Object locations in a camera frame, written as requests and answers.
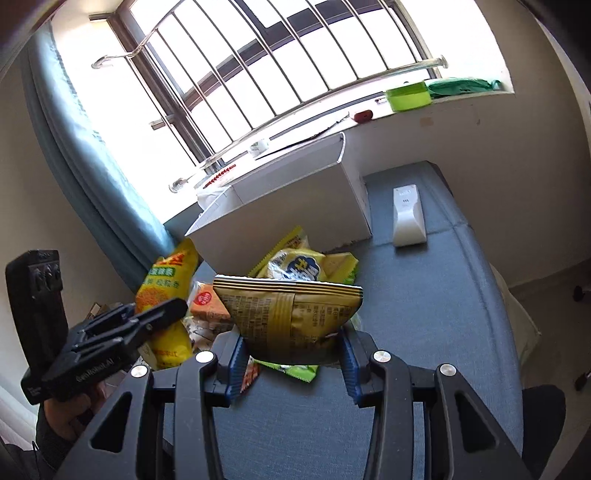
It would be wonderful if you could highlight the window security grille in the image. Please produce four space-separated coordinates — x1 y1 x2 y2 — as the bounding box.
102 0 446 171

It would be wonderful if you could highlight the yellow-green striped snack packet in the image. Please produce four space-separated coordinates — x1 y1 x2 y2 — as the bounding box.
249 225 311 278

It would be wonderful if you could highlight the large yellow snack bag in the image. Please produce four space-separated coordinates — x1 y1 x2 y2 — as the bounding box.
135 237 202 371

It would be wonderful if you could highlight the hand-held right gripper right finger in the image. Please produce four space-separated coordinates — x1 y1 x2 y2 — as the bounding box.
337 329 532 480

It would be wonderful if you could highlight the orange snack packet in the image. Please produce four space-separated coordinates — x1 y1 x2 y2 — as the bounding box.
188 281 234 325

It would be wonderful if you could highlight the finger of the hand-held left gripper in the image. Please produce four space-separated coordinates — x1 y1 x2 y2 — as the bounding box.
68 303 138 345
117 297 189 348

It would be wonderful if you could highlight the person's left hand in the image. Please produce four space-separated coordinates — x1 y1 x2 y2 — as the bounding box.
43 382 105 443

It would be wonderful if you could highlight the green cloth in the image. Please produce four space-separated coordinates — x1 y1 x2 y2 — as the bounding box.
426 77 502 98

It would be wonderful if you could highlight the person's left forearm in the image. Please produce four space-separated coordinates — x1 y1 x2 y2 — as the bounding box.
0 405 71 480

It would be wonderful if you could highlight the metal window rail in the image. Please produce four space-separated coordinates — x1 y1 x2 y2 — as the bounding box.
168 55 448 194

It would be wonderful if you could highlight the pale yellow snack packet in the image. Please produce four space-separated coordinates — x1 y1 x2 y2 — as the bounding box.
322 252 360 286

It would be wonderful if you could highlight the green snack packet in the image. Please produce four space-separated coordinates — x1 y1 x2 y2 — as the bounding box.
252 359 321 384

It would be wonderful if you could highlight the green plastic container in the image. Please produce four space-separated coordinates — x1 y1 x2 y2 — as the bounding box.
385 82 433 113

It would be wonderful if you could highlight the clear snack packet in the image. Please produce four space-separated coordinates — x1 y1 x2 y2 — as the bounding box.
181 316 235 354

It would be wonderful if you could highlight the white bedsheet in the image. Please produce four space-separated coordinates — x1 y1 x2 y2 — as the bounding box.
490 264 542 366

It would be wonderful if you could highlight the white rectangular device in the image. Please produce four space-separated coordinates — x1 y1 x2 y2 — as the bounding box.
392 184 428 248

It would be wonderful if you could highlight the white cardboard box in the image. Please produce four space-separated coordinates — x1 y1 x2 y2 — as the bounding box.
185 131 374 278

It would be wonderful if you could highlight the blue curtain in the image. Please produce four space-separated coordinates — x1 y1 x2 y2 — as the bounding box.
21 22 180 278

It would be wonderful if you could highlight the olive gold snack bag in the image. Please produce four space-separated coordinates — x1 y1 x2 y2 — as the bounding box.
212 274 365 366

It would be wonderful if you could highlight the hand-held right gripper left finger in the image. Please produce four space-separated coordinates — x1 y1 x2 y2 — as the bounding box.
55 330 259 480

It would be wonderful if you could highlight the yellow packet with blue logo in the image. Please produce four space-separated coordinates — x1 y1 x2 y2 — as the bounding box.
267 248 328 283

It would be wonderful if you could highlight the dark cloth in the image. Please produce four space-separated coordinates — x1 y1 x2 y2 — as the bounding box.
521 384 567 480

